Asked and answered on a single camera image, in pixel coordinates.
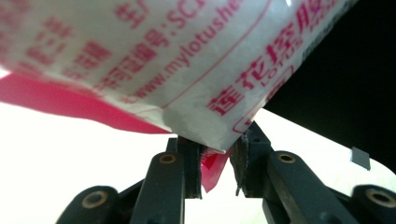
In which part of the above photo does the grey tape piece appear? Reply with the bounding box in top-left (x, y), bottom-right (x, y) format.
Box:
top-left (350, 146), bottom-right (372, 172)

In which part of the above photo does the pink and white plastic bag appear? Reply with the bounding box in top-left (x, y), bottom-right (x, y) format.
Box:
top-left (0, 0), bottom-right (359, 194)

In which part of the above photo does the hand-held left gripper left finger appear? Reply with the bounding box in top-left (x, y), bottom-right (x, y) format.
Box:
top-left (166, 136), bottom-right (204, 200)

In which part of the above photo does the black curtain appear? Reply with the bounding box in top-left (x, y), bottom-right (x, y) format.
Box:
top-left (262, 0), bottom-right (396, 175)

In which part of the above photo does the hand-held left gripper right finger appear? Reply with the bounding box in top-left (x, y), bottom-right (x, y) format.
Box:
top-left (229, 120), bottom-right (275, 199)

